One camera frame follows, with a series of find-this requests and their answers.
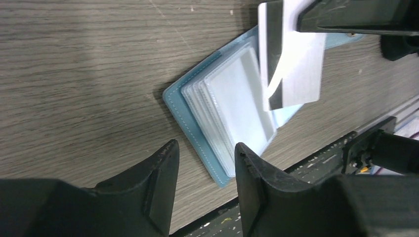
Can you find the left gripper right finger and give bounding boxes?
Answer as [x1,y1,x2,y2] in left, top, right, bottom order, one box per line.
[234,142,419,237]

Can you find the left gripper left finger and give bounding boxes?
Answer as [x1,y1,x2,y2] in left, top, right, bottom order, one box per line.
[0,139,179,237]

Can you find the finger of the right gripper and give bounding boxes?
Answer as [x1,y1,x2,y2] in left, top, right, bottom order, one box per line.
[297,0,419,36]
[380,35,419,61]

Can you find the black and white card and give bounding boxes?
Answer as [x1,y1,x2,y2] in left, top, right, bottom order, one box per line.
[257,0,327,111]

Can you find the blue leather card holder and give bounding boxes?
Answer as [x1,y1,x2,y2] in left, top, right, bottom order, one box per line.
[163,27,362,187]

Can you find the aluminium frame rail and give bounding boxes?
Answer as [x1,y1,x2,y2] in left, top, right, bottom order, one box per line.
[354,94,419,134]

